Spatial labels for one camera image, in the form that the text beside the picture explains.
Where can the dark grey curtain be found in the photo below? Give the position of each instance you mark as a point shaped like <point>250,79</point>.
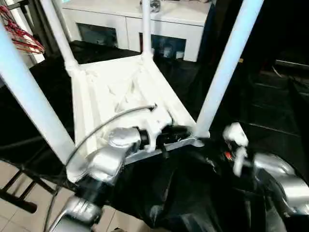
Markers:
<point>33,24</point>

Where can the white cabinet with glass doors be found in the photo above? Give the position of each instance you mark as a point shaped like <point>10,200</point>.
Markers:
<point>108,14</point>

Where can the black mat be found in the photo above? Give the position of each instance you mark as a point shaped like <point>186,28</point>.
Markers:
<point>265,108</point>

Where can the dark long metal bar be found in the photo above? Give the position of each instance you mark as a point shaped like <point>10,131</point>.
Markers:
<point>289,63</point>

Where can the black case with brass label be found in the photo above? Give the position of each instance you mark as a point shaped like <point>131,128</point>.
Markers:
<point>253,48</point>

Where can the white plastic table top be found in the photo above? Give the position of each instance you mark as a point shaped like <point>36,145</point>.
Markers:
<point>96,96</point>

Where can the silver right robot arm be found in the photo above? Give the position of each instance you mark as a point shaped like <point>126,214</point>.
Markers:
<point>289,186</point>

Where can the white plastic table leg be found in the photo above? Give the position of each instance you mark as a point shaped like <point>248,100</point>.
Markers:
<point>229,60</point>
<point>146,31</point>
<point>60,36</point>
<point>29,96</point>

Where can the black metal folding frame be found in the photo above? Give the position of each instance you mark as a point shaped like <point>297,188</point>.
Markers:
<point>19,205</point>

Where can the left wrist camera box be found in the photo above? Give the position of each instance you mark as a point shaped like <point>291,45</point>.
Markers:
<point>154,125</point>

